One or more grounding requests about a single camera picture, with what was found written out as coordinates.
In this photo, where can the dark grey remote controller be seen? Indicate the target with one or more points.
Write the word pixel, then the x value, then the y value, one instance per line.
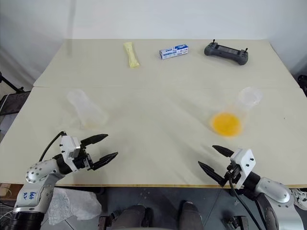
pixel 225 52

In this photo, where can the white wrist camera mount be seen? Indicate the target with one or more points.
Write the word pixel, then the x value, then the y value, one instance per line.
pixel 244 163
pixel 69 148

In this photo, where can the dark rounded shape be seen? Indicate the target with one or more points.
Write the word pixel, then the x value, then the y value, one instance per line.
pixel 190 215
pixel 134 216

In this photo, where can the crumpled white plastic bag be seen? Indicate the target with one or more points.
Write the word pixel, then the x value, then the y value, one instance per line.
pixel 72 206

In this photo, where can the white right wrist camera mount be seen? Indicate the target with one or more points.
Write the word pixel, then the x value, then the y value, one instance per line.
pixel 244 163

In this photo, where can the large clear conical flask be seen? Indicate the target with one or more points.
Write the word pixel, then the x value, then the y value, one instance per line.
pixel 226 124

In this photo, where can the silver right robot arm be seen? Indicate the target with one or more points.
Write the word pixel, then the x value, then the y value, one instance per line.
pixel 275 191

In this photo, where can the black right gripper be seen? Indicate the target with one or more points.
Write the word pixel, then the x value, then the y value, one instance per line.
pixel 233 173

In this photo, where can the black flat case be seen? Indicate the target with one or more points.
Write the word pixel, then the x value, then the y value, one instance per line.
pixel 14 100

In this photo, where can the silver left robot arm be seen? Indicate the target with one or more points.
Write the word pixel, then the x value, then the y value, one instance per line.
pixel 36 175

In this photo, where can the clear cup with orange liquid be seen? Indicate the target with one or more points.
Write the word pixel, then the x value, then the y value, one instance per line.
pixel 86 110

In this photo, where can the blue and white box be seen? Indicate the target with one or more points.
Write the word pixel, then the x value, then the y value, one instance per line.
pixel 173 51

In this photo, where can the black tripod stand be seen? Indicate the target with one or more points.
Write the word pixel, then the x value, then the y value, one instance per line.
pixel 9 82

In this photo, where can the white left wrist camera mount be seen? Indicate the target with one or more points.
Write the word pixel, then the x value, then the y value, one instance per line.
pixel 69 148

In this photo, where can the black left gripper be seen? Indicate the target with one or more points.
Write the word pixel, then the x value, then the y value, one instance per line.
pixel 82 160

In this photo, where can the pale yellow tube packet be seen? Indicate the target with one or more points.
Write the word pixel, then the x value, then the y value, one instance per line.
pixel 131 55

